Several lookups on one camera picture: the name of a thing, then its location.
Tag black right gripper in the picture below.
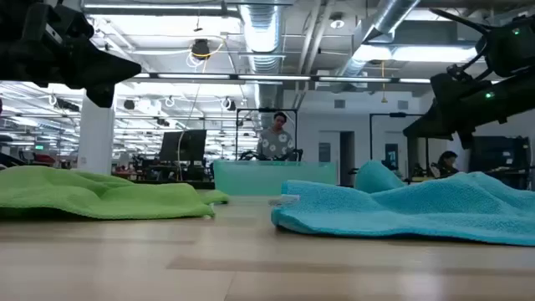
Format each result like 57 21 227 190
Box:
403 73 535 150

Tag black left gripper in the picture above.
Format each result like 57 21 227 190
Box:
0 0 142 109

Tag blue microfiber towel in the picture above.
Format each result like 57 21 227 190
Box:
270 160 535 247

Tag green microfiber towel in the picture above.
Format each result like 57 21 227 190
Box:
0 165 230 221

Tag teal translucent plastic basket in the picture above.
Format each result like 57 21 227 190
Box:
212 160 339 196

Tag person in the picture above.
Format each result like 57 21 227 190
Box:
256 111 296 161
434 150 460 177

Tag white square column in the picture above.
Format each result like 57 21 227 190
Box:
78 94 116 176

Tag long linear ceiling light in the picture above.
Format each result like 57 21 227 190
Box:
125 73 434 85

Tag black ceiling-mounted device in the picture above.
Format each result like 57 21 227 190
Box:
191 38 211 59

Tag black computer monitor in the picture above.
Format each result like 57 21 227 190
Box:
158 129 208 163

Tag black background robot arms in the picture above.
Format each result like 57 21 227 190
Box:
237 148 304 162

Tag black metal frame stand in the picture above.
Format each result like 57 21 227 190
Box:
369 111 430 183
235 107 298 162

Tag yellow hanging cord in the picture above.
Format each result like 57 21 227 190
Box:
379 60 389 105

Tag silver ventilation duct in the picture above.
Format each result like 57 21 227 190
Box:
334 0 421 79
237 0 289 110

